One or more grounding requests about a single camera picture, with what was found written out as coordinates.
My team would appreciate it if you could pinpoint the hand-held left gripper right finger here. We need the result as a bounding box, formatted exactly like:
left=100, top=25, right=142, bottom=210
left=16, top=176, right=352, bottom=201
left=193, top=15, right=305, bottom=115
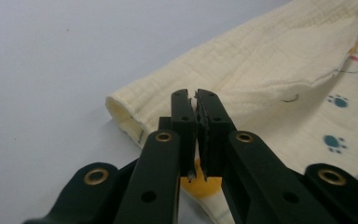
left=195, top=89, right=238, bottom=182

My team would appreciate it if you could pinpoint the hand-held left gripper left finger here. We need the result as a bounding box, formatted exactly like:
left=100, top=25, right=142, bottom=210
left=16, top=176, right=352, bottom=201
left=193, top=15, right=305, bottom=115
left=158, top=89, right=198, bottom=184

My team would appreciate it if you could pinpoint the cream paw print garment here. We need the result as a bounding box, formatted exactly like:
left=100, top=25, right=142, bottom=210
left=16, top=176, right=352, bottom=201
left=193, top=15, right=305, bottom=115
left=104, top=0, right=358, bottom=224

